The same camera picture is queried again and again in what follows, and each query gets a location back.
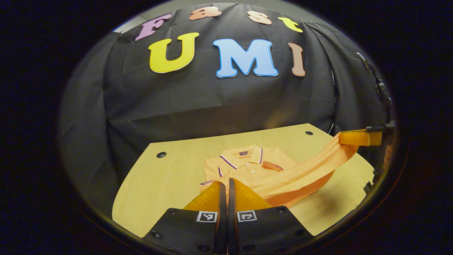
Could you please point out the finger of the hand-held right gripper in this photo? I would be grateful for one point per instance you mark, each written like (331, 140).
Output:
(364, 138)

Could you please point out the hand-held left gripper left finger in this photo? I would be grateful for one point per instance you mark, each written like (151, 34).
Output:
(222, 219)

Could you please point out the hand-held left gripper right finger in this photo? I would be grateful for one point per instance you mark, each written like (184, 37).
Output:
(232, 223)

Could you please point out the orange polo T-shirt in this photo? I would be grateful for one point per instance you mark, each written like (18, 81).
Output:
(293, 180)

